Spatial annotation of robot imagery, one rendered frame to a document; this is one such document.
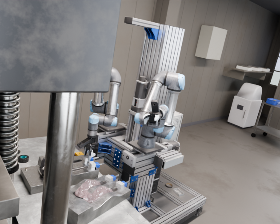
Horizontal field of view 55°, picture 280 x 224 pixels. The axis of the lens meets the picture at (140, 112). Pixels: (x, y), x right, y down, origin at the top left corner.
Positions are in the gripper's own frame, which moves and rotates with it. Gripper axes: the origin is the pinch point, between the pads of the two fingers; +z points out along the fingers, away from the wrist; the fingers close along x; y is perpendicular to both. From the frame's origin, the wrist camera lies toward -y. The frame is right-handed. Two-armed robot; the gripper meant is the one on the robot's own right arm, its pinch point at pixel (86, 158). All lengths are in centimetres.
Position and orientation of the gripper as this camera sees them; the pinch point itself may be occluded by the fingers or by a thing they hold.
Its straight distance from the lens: 222.3
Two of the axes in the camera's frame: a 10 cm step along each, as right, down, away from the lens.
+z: -1.7, 9.5, 2.8
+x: -5.9, -3.2, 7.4
